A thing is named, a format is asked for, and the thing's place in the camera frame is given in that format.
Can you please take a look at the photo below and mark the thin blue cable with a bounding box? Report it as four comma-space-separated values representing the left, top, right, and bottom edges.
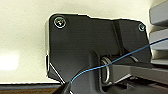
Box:
70, 40, 168, 85

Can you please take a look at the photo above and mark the steel ring fitting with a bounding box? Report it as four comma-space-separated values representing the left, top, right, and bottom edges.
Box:
99, 55, 116, 84

